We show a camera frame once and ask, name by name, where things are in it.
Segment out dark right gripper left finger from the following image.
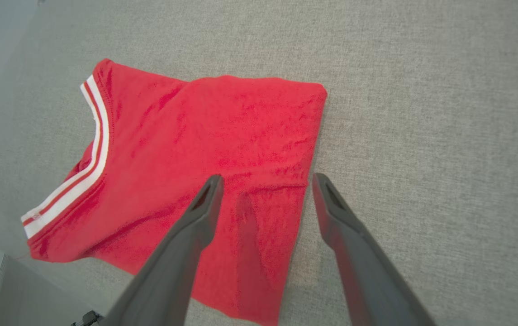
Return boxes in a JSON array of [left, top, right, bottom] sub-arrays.
[[100, 174, 224, 326]]

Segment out small black clamp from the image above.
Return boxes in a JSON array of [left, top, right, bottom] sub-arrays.
[[71, 310, 104, 326]]

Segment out grey fabric sofa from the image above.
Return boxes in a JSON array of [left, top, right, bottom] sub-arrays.
[[0, 0, 518, 326]]

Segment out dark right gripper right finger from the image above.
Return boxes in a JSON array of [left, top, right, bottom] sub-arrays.
[[312, 173, 436, 326]]

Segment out red basketball jersey white sleeves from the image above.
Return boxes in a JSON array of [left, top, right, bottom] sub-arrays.
[[21, 58, 328, 326]]

